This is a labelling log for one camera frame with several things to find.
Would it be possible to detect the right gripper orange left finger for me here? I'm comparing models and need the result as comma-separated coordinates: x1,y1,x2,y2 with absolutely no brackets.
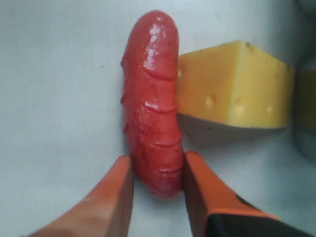
31,156,133,237

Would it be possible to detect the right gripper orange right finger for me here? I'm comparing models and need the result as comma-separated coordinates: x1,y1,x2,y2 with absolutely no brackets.
184,151,309,237

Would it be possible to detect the yellow cheese block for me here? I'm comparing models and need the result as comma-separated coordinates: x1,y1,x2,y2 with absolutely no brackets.
177,40,295,129

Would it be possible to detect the red sausage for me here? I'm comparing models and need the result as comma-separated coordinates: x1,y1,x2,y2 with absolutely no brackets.
121,10,185,198

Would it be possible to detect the stainless steel lunch box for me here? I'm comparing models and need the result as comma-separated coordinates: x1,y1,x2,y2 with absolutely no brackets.
292,0,316,163

